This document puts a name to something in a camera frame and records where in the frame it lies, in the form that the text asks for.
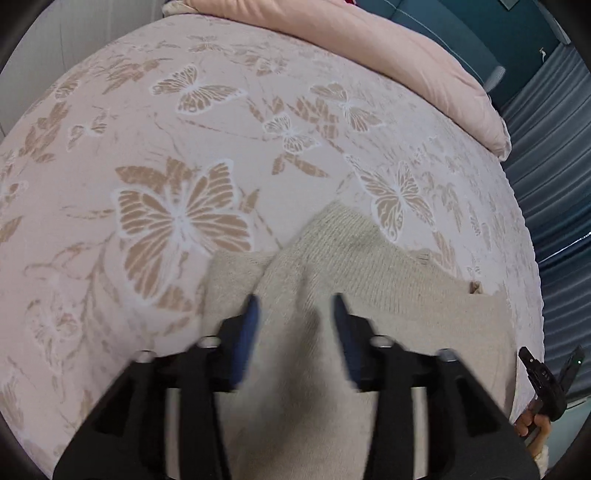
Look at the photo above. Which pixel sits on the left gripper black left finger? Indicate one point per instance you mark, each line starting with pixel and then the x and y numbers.
pixel 159 417

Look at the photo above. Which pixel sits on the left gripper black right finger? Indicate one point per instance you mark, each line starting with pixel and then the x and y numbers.
pixel 433 419

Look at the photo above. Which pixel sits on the cream knitted sweater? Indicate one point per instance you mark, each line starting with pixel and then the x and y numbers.
pixel 296 415

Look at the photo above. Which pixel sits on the person's right hand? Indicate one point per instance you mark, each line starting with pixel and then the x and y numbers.
pixel 535 429

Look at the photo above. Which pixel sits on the blue curtain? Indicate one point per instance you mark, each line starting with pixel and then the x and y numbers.
pixel 549 171

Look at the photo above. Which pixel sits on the pink butterfly bedspread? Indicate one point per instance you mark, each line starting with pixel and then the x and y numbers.
pixel 195 135

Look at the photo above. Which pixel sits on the blue upholstered headboard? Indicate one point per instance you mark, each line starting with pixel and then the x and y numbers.
pixel 501 48

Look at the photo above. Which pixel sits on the pink folded quilt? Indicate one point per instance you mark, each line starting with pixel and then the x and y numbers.
pixel 395 51

